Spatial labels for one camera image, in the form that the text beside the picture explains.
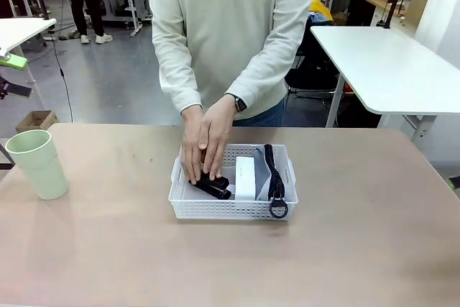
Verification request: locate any black stapler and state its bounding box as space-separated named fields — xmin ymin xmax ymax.
xmin=188 ymin=171 xmax=231 ymax=201

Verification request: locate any person's right forearm cream sleeve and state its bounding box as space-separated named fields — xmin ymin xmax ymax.
xmin=157 ymin=33 xmax=204 ymax=114

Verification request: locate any person's left forearm cream sleeve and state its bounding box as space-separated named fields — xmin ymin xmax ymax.
xmin=225 ymin=32 xmax=289 ymax=122

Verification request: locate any white perforated plastic basket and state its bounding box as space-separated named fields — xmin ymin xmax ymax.
xmin=167 ymin=142 xmax=299 ymax=221

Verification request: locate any person's right hand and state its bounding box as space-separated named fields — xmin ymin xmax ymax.
xmin=180 ymin=104 xmax=206 ymax=186

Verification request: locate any person's left hand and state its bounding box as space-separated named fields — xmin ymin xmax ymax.
xmin=198 ymin=94 xmax=239 ymax=181

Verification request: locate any white table with slim leg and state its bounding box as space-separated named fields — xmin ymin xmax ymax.
xmin=0 ymin=17 xmax=58 ymax=109

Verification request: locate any brown cardboard box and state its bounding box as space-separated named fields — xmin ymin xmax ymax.
xmin=15 ymin=110 xmax=60 ymax=134

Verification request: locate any light green plastic cup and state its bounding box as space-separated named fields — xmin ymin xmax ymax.
xmin=4 ymin=129 xmax=70 ymax=201

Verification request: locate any large white side table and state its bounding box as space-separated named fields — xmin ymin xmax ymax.
xmin=310 ymin=25 xmax=460 ymax=145

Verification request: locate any black chair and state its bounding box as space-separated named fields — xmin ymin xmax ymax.
xmin=285 ymin=22 xmax=346 ymax=100

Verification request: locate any grey pouch with black zipper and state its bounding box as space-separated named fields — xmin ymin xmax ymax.
xmin=251 ymin=144 xmax=290 ymax=220

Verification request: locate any wooden top table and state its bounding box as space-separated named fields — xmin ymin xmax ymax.
xmin=362 ymin=0 xmax=413 ymax=20

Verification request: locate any yellow cloth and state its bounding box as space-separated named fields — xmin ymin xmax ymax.
xmin=309 ymin=0 xmax=334 ymax=23

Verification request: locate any person torso in cream sweater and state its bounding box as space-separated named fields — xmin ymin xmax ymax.
xmin=149 ymin=0 xmax=316 ymax=128

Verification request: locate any thin black cable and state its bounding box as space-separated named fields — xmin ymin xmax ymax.
xmin=52 ymin=29 xmax=74 ymax=124

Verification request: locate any black metal frame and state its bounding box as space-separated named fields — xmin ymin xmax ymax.
xmin=0 ymin=137 xmax=16 ymax=171

